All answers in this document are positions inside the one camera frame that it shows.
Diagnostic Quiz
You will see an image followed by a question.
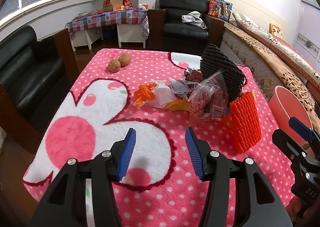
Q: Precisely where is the orange-red foam net sleeve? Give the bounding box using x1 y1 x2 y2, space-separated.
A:
229 91 262 153

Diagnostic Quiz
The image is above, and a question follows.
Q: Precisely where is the white table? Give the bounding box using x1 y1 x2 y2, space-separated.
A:
72 23 147 50

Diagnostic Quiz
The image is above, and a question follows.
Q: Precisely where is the black leather armchair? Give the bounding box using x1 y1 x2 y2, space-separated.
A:
147 0 225 54
0 25 80 154

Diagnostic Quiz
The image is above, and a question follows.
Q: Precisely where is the bed with patterned blanket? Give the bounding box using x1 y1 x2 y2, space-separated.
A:
224 22 320 122

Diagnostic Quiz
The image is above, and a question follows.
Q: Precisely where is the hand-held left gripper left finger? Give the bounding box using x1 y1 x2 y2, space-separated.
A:
30 128 137 227

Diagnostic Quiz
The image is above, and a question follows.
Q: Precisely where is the white bed headboard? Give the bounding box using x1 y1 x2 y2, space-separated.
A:
214 0 300 42

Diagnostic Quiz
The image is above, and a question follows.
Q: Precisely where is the person's right hand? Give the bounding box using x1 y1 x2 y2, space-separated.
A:
286 196 304 221

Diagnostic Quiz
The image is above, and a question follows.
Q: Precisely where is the crumpled red silver foil wrapper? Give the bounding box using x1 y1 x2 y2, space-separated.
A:
170 67 208 100

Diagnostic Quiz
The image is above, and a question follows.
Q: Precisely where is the pink plastic bucket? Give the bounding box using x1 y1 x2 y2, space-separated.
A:
269 86 314 147

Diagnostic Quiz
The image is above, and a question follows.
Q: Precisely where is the pink printed blanket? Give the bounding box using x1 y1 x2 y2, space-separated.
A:
22 48 300 227

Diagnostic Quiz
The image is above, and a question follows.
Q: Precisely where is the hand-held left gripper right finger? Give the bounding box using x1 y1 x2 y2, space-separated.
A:
185 127 293 227

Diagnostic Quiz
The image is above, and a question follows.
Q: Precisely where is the white crumpled cloth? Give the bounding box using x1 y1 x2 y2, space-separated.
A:
181 11 208 29

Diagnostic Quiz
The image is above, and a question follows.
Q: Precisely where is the clear plastic bag red print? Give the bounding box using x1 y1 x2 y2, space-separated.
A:
187 69 229 121

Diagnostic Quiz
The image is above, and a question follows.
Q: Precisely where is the white wardrobe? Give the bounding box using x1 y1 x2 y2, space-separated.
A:
292 0 320 55

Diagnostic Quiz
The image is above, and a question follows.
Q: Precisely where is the floral quilt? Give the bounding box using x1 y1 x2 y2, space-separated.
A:
232 12 320 77

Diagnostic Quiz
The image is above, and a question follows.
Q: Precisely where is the black foam net sleeve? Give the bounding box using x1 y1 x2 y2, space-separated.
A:
199 44 247 100

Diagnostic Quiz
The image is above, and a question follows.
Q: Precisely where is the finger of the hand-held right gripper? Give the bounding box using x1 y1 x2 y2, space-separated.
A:
288 116 314 142
272 129 304 161

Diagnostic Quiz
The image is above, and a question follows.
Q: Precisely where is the yellow packet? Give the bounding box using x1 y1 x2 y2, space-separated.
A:
269 23 284 36

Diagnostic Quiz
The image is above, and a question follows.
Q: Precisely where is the checked tablecloth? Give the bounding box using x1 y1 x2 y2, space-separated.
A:
65 9 150 40

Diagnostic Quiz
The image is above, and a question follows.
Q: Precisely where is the colourful printed cushion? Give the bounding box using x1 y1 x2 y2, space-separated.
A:
207 0 233 22

